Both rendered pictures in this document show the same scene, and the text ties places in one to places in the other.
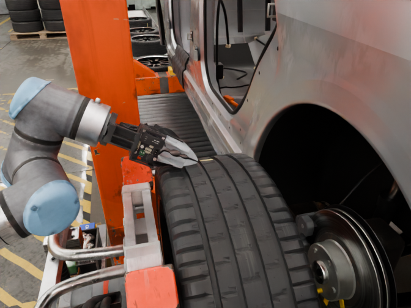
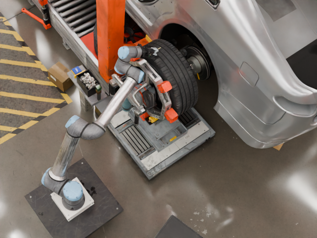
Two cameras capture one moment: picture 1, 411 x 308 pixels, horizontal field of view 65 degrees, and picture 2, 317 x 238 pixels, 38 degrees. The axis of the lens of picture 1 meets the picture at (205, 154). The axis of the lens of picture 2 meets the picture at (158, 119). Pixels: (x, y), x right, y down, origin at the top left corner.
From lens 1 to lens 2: 3.06 m
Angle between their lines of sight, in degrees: 37
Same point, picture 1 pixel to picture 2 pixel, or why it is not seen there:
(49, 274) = not seen: hidden behind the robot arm
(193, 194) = (163, 62)
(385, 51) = (204, 30)
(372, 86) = (202, 34)
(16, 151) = (123, 65)
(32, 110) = (128, 56)
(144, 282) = (165, 85)
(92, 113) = (139, 51)
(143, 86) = not seen: outside the picture
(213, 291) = (175, 82)
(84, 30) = (112, 16)
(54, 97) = (131, 51)
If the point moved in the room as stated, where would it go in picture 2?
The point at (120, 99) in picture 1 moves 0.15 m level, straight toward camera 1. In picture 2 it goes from (119, 29) to (130, 41)
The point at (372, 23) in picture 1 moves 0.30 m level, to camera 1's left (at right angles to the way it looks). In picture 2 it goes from (201, 23) to (164, 34)
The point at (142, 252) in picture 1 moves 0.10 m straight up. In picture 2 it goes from (157, 79) to (159, 72)
